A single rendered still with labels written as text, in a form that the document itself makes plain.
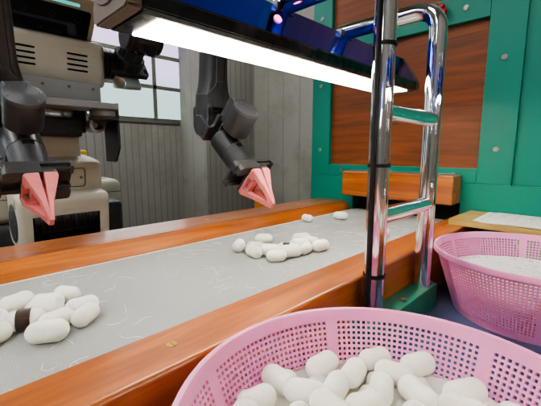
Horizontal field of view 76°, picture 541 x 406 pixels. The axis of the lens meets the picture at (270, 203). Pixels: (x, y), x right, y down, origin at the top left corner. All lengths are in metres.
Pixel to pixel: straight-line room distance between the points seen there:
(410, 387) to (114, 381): 0.21
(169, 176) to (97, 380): 3.69
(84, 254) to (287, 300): 0.36
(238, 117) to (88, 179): 0.57
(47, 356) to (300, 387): 0.22
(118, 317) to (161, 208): 3.52
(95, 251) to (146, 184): 3.21
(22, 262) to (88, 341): 0.25
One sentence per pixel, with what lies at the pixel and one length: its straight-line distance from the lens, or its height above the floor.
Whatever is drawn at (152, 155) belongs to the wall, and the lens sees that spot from 3.84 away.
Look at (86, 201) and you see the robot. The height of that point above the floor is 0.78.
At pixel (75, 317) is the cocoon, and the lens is 0.41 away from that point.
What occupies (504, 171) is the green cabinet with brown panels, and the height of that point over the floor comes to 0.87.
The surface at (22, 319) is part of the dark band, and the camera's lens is 0.43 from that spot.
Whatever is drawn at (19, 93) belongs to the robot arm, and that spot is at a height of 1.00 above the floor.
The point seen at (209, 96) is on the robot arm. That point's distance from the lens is 0.79.
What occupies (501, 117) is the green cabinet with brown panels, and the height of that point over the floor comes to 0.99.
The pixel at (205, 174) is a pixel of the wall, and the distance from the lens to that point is 3.62.
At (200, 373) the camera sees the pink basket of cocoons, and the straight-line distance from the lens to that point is 0.27.
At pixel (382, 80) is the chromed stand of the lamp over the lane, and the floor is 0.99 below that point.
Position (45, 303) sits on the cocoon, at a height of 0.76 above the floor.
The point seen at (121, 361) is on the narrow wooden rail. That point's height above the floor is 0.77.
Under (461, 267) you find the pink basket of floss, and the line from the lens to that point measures 0.55.
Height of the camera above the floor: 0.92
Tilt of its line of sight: 9 degrees down
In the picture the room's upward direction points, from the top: straight up
